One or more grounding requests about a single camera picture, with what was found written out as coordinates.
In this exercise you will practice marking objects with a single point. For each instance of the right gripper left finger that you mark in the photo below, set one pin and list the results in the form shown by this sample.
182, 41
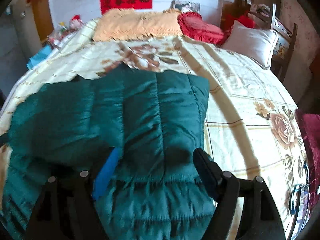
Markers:
65, 207

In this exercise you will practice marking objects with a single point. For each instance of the green quilted puffer jacket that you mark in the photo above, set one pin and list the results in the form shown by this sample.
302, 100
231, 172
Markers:
155, 120

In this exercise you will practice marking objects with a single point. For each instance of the floral cream bed quilt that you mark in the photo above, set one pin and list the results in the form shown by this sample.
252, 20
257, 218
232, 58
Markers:
250, 127

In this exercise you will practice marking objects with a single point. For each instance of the maroon blanket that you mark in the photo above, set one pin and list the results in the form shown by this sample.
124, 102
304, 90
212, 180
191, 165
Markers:
309, 129

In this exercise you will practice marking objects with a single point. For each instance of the blue cloth on bedside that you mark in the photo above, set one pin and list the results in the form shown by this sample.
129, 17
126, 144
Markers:
41, 55

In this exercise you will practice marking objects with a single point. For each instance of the white pillow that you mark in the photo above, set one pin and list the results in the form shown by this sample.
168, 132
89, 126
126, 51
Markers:
257, 44

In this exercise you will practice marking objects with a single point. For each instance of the wooden chair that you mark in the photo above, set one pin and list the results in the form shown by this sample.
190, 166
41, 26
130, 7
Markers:
265, 17

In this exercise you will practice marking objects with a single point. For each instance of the clutter of bottles bedside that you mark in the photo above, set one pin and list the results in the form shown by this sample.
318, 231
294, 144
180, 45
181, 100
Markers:
58, 34

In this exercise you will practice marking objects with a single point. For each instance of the pink pig plush toy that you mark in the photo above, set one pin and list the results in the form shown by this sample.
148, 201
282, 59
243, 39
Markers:
75, 23

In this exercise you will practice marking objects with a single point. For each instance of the yellow fringed pillow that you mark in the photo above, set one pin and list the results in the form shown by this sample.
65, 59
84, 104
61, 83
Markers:
129, 24

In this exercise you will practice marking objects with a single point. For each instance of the grey wardrobe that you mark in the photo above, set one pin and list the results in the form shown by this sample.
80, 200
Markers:
13, 62

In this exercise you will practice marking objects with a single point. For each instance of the red heart-shaped cushion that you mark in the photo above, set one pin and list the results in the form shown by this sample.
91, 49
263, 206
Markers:
193, 26

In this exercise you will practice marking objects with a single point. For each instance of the wooden door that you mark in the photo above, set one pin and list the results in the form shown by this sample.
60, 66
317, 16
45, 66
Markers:
42, 18

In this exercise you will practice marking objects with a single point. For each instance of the framed photo behind pillows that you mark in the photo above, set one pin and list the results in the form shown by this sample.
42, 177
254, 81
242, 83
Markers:
186, 6

